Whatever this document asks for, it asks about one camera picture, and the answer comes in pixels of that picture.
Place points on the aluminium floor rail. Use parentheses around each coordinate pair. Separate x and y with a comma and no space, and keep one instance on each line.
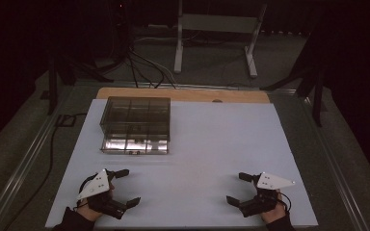
(199,86)
(19,173)
(337,173)

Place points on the wooden table board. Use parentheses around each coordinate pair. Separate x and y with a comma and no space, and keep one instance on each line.
(179,94)

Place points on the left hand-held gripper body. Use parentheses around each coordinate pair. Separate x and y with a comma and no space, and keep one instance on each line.
(93,187)

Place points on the person's left hand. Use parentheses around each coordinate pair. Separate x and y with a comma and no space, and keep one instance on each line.
(85,210)

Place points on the clear plastic drawer box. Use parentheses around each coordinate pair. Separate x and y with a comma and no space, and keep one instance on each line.
(135,123)

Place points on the black pole stand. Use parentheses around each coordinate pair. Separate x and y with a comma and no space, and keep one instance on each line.
(124,35)

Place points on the black tripod stand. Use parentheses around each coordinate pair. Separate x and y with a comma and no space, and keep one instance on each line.
(317,96)
(52,86)

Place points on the white metal stand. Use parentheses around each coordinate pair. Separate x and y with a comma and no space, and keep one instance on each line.
(218,24)

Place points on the person's right hand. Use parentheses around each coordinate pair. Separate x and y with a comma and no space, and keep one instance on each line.
(274,214)

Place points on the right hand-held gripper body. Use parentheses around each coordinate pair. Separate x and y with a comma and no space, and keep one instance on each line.
(271,182)

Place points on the white table mat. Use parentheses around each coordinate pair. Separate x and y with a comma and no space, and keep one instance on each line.
(212,144)

